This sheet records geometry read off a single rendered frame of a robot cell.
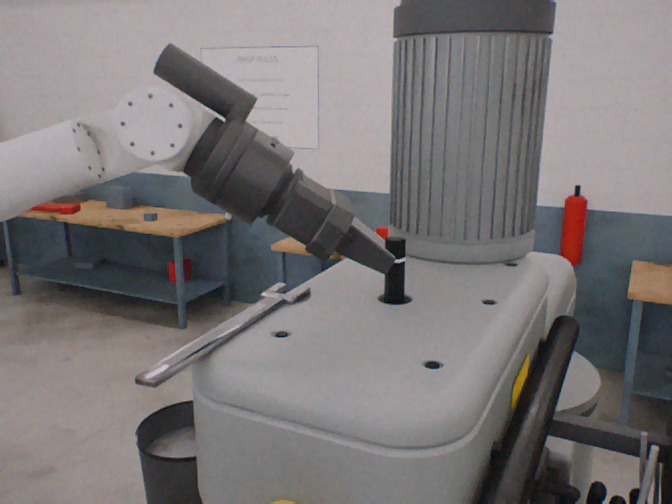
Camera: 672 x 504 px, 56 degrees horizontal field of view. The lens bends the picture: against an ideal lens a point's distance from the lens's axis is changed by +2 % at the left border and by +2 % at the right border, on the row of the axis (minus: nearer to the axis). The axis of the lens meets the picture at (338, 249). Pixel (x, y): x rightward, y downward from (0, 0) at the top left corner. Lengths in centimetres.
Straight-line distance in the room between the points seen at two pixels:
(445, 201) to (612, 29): 407
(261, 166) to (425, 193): 27
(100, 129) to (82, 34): 635
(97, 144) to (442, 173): 39
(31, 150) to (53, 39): 668
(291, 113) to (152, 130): 498
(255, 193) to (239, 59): 524
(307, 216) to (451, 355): 19
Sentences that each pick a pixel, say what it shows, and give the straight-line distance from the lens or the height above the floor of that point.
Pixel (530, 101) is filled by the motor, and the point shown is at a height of 209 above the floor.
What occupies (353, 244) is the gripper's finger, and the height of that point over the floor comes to 196.
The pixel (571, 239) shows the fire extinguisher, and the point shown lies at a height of 100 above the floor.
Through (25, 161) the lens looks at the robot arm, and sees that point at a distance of 65.
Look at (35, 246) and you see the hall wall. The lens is 805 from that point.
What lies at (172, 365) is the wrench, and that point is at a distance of 52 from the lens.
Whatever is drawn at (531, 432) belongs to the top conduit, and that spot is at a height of 180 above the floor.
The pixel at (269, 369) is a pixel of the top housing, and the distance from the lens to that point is 52.
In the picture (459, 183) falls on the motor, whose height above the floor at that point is 199.
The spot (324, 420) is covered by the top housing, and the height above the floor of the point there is 187.
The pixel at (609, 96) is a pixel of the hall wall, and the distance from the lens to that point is 481.
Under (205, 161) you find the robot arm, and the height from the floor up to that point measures 204.
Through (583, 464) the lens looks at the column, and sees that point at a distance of 128.
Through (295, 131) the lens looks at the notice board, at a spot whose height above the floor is 167.
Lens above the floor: 212
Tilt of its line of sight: 15 degrees down
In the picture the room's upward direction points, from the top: straight up
